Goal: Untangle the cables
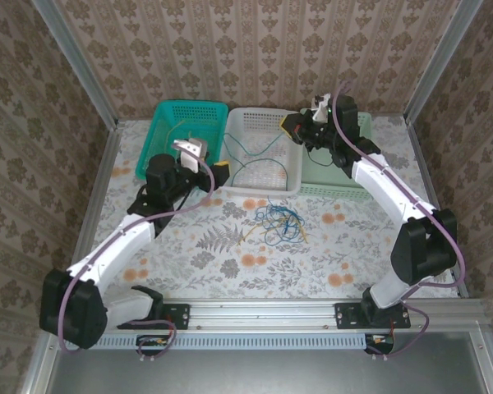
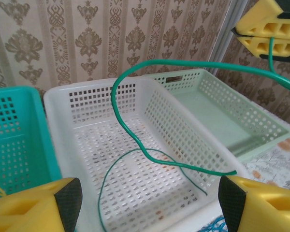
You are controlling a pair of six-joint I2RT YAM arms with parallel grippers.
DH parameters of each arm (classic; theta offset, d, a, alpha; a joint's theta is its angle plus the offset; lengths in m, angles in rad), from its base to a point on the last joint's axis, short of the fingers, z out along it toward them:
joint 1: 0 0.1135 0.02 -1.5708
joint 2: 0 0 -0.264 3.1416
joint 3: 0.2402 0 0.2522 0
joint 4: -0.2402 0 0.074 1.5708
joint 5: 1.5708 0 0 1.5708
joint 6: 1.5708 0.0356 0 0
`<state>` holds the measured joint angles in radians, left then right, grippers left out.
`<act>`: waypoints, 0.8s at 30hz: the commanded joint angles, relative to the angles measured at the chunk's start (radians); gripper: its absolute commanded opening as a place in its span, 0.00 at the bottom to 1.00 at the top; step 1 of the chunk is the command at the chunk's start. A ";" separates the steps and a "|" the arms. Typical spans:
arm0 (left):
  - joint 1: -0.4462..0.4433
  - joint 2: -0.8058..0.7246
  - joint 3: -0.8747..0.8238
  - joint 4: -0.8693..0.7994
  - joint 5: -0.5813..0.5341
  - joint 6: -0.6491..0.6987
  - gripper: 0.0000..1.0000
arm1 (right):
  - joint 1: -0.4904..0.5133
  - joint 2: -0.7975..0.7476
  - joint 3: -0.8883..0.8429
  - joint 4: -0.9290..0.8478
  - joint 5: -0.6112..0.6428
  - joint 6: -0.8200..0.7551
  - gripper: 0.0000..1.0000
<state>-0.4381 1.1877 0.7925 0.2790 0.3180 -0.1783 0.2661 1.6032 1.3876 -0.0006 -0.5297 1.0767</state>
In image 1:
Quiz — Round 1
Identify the thin yellow cable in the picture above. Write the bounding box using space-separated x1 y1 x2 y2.
237 213 310 246
165 120 187 145

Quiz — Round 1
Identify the white plastic basket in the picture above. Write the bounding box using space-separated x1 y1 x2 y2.
218 107 304 199

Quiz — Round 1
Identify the teal plastic basket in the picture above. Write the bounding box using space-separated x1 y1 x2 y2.
134 99 230 184

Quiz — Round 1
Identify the pale green plastic basket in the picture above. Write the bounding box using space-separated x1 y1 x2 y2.
299 107 375 202

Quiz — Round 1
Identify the floral tablecloth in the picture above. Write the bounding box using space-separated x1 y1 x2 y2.
71 114 465 300

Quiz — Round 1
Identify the small black controller board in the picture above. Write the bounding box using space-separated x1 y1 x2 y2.
136 334 170 356

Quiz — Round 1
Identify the grey metal panel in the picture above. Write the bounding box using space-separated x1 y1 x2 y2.
22 330 493 394

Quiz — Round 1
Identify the thin black camera cable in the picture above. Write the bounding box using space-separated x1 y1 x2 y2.
305 145 334 168
168 189 195 215

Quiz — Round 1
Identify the aluminium frame post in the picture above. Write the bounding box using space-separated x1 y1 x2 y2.
30 0 121 129
404 0 484 124

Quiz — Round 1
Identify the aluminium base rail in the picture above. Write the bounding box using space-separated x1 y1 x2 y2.
102 298 484 332

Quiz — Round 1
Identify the white slotted cable duct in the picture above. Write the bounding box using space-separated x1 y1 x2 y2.
98 331 395 350

